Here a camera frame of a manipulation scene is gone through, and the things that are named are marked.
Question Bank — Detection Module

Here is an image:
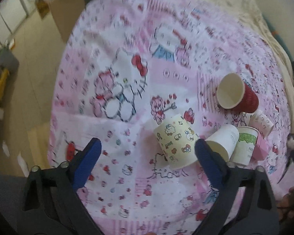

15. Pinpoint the plain white paper cup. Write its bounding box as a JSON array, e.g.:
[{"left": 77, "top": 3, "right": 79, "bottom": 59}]
[{"left": 205, "top": 124, "right": 239, "bottom": 162}]

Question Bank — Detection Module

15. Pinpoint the green print paper cup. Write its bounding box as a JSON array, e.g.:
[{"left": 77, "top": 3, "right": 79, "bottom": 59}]
[{"left": 230, "top": 126, "right": 258, "bottom": 166}]

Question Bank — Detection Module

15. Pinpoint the pink dotted white paper cup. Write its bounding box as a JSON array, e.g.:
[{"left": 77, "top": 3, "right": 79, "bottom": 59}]
[{"left": 248, "top": 109, "right": 274, "bottom": 138}]

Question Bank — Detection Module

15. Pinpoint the cartoon print paper cup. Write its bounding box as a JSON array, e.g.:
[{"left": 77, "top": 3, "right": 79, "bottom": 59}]
[{"left": 154, "top": 115, "right": 199, "bottom": 170}]

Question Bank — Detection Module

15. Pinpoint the red ribbed paper cup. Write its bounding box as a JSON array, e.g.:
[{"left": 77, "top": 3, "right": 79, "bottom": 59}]
[{"left": 217, "top": 73, "right": 259, "bottom": 114}]

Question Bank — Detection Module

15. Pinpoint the pink faceted cup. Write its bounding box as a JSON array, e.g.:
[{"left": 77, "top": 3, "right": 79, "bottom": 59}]
[{"left": 252, "top": 133, "right": 269, "bottom": 161}]

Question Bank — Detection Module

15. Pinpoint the pink Hello Kitty bedsheet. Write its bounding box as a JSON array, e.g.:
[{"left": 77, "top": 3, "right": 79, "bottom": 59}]
[{"left": 48, "top": 0, "right": 294, "bottom": 234}]

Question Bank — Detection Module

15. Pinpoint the cardboard box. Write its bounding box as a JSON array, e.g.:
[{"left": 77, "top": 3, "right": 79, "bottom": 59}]
[{"left": 49, "top": 0, "right": 85, "bottom": 42}]

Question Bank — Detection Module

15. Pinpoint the cream blanket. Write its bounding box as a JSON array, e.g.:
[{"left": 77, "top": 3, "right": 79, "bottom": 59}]
[{"left": 186, "top": 0, "right": 294, "bottom": 133}]

